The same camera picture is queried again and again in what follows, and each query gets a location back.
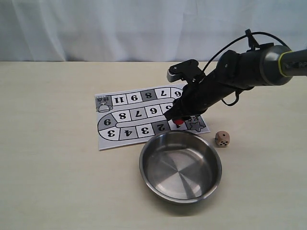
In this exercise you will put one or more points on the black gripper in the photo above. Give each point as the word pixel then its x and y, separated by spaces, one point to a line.
pixel 234 72

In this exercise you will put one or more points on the red cylinder game piece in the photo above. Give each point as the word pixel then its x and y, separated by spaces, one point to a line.
pixel 178 122

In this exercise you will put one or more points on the wooden die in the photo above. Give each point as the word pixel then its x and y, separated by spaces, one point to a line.
pixel 222 138

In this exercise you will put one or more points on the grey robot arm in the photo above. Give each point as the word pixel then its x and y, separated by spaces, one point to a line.
pixel 278 64

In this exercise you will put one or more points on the paper number game board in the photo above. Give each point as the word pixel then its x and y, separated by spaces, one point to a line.
pixel 134 116

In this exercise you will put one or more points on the round steel bowl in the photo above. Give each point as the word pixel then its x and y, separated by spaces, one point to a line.
pixel 180 167

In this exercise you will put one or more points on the white backdrop curtain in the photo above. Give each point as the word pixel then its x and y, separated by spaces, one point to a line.
pixel 140 30

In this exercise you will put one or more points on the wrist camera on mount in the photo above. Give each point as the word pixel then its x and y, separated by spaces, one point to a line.
pixel 185 71

